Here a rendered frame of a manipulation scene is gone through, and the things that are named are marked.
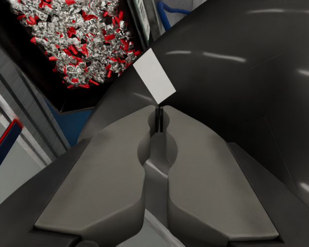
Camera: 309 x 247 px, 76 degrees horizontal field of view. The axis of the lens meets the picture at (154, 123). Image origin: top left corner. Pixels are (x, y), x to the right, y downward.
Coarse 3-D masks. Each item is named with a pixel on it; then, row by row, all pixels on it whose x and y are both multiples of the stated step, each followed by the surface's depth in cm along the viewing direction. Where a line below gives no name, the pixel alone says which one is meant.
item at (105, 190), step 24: (120, 120) 10; (144, 120) 10; (96, 144) 8; (120, 144) 8; (144, 144) 9; (72, 168) 7; (96, 168) 7; (120, 168) 7; (72, 192) 6; (96, 192) 6; (120, 192) 6; (144, 192) 7; (48, 216) 5; (72, 216) 5; (96, 216) 5; (120, 216) 6; (96, 240) 6; (120, 240) 6
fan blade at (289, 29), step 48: (240, 0) 10; (288, 0) 9; (192, 48) 11; (240, 48) 10; (288, 48) 9; (144, 96) 14; (192, 96) 12; (240, 96) 11; (288, 96) 10; (240, 144) 11; (288, 144) 10
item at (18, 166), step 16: (0, 128) 127; (16, 144) 119; (16, 160) 112; (32, 160) 112; (0, 176) 105; (16, 176) 105; (32, 176) 105; (0, 192) 100; (144, 224) 89; (128, 240) 85; (144, 240) 85; (160, 240) 85
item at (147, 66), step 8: (144, 56) 13; (152, 56) 13; (136, 64) 13; (144, 64) 13; (152, 64) 13; (144, 72) 13; (152, 72) 13; (160, 72) 13; (144, 80) 13; (152, 80) 13; (160, 80) 13; (168, 80) 12; (152, 88) 13; (160, 88) 13; (168, 88) 13; (160, 96) 13; (168, 96) 13
